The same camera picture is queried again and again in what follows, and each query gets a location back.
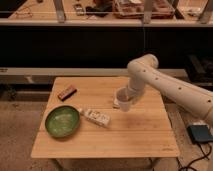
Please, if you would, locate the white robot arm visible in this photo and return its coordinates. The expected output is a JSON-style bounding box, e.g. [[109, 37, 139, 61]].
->
[[126, 54, 213, 126]]

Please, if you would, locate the green ceramic bowl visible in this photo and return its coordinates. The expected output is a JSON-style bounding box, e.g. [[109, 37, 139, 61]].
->
[[45, 105, 80, 138]]

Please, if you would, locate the small white packet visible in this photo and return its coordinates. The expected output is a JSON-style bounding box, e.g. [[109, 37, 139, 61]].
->
[[113, 98, 120, 109]]

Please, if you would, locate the wooden table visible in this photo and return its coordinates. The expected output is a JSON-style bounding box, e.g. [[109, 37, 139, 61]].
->
[[31, 77, 179, 159]]

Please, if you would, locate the brown rectangular block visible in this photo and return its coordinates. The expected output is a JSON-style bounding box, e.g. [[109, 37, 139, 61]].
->
[[58, 86, 77, 101]]

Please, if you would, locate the black power box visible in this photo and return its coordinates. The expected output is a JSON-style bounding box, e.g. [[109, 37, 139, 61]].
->
[[187, 125, 213, 144]]

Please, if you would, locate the basket with items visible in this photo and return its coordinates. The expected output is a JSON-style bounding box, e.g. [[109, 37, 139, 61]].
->
[[113, 0, 175, 19]]

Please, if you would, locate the dark object on shelf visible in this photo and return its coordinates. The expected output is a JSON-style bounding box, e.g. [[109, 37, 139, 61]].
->
[[86, 3, 112, 17]]

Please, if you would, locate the black floor cable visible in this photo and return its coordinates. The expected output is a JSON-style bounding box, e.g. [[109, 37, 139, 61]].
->
[[175, 143, 213, 171]]

